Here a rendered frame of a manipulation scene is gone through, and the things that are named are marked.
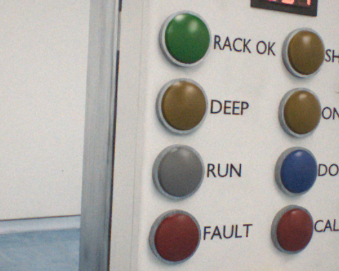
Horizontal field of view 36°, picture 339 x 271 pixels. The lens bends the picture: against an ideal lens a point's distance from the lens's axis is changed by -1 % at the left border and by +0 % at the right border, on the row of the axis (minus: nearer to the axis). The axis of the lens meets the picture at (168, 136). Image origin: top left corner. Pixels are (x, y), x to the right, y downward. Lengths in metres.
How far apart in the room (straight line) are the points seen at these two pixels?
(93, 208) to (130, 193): 0.07
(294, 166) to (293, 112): 0.03
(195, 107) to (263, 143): 0.06
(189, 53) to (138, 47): 0.03
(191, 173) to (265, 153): 0.05
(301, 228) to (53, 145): 4.01
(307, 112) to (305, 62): 0.03
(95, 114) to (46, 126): 3.90
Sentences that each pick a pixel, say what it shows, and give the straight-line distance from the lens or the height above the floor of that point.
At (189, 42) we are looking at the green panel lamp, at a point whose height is 1.05.
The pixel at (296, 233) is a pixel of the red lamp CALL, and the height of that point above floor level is 0.94.
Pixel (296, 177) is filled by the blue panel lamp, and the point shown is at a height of 0.97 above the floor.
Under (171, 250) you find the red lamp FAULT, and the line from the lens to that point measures 0.29.
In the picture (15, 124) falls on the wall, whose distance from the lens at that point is 4.19.
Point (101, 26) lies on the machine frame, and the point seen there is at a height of 1.06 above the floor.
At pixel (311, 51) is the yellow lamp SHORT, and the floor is 1.05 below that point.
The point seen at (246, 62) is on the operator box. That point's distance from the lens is 0.31.
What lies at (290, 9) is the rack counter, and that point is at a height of 1.07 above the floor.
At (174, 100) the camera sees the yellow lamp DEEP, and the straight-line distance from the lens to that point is 0.28.
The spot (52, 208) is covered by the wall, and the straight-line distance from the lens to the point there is 4.37.
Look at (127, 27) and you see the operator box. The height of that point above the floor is 1.06.
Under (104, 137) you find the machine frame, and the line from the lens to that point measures 0.35.
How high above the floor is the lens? 1.01
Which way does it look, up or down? 3 degrees down
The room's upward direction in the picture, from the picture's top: 3 degrees clockwise
